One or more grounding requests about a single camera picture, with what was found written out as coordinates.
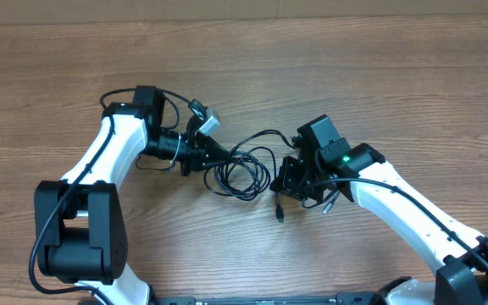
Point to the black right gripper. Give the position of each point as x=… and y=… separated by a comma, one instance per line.
x=286, y=183

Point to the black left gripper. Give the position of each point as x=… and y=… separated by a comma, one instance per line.
x=196, y=158

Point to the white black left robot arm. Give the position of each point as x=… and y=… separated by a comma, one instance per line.
x=81, y=241

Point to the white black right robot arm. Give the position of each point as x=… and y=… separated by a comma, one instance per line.
x=457, y=255

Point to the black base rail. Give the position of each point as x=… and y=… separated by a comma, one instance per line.
x=269, y=300

